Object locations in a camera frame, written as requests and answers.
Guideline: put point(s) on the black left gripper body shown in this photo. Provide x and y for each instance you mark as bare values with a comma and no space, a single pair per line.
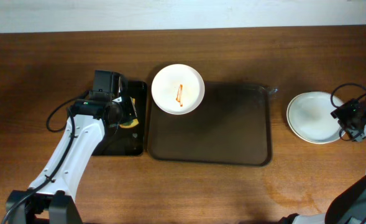
128,109

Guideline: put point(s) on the large brown tray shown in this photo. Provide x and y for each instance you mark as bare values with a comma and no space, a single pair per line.
230,126

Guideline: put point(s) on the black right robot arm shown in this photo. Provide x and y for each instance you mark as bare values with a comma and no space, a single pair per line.
350,206

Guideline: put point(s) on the green yellow sponge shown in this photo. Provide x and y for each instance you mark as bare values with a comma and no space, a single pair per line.
131,124

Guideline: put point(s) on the small black tray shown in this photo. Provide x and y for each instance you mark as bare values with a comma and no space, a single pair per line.
132,141

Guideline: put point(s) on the white plate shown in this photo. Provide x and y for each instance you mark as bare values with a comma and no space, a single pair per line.
309,117
178,89

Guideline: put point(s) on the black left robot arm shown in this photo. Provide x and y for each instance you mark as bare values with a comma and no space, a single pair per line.
96,113

